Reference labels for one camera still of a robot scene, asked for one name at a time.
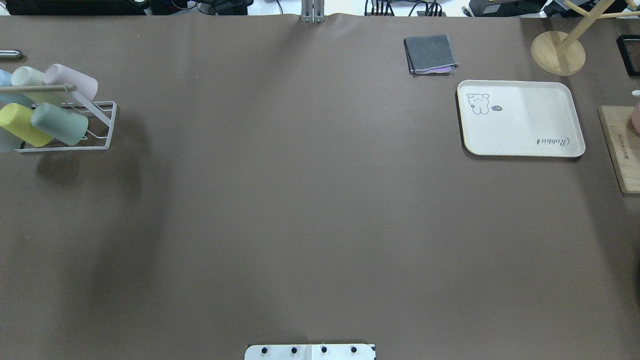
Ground yellow plastic cup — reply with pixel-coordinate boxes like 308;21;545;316
0;103;53;147

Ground pink plastic cup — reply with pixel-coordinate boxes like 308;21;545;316
42;63;99;101

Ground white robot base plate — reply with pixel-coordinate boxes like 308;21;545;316
244;343;377;360

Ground folded grey cloth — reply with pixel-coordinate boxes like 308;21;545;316
403;33;458;75

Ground white wire cup rack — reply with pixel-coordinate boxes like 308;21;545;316
1;84;118;153

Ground grey metal clamp bracket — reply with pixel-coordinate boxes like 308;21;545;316
300;0;326;24

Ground green plastic cup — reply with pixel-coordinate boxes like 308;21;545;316
30;103;89;146

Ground white rabbit print tray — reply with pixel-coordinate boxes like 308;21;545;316
456;79;586;158

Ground light blue plastic cup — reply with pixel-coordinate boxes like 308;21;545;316
0;69;36;109

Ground black tray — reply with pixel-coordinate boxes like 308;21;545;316
616;34;640;77

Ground silver pen cylinder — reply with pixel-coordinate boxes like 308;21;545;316
0;49;25;61

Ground wooden mug tree stand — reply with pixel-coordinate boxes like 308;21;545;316
530;0;640;76

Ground wooden cutting board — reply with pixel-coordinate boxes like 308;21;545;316
598;105;640;194

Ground pink bowl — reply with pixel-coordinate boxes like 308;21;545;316
631;102;640;134

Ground cream white plastic cup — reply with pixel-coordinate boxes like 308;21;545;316
10;66;66;106

